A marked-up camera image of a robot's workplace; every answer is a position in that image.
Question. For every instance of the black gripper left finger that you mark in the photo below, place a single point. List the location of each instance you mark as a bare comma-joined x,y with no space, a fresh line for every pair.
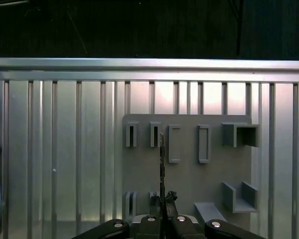
154,224

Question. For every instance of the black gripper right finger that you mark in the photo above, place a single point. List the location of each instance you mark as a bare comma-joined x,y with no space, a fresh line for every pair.
172,224

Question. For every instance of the RAM stick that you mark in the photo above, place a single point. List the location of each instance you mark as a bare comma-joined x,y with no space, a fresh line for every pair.
162,161

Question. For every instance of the grey parts rack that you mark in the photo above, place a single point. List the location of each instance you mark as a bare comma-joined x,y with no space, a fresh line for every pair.
201,174

